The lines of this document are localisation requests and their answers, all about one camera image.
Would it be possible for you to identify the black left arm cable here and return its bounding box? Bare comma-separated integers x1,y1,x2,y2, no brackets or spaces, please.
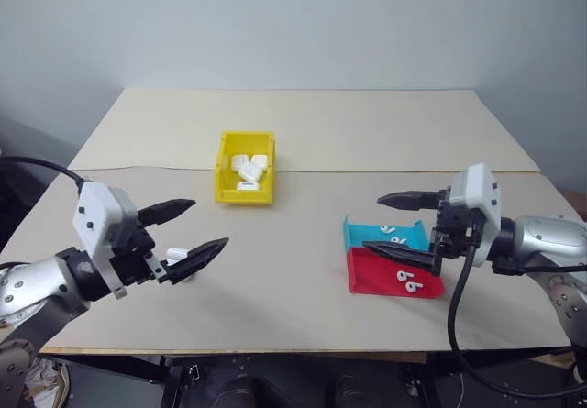
0,156,88,185

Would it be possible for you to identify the blue plastic tray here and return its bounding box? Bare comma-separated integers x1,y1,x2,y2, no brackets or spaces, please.
342,215,433,253

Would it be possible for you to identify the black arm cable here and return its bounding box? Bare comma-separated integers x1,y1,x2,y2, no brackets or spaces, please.
0,156,88,185
447,227,587,401

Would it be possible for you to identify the yellow plastic bin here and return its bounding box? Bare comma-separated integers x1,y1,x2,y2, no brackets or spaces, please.
214,130,278,206

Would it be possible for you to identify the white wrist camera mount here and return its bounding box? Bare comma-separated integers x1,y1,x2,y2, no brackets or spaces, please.
447,162,504,269
72,181,141,300

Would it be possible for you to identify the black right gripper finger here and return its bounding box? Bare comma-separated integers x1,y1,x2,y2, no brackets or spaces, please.
376,189,449,214
361,240,437,270

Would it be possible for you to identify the black metal table frame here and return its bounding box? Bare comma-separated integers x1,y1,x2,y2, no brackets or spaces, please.
39,347,580,408

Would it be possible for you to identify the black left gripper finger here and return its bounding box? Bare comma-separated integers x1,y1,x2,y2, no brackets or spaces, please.
162,237,230,286
137,199,197,229

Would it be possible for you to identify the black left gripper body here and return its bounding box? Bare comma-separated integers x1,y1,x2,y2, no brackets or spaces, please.
107,217,173,288

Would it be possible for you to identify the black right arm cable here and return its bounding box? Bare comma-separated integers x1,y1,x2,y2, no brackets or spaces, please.
447,227,587,401

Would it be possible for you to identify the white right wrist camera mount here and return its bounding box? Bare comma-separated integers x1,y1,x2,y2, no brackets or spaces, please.
447,162,504,269

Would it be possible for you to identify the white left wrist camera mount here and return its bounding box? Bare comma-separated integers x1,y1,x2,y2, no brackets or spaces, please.
72,181,141,300

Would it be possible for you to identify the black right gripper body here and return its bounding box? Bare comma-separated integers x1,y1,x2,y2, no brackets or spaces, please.
430,187,487,276

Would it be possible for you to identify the red plastic tray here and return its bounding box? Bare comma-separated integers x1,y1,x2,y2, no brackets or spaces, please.
346,247,447,300

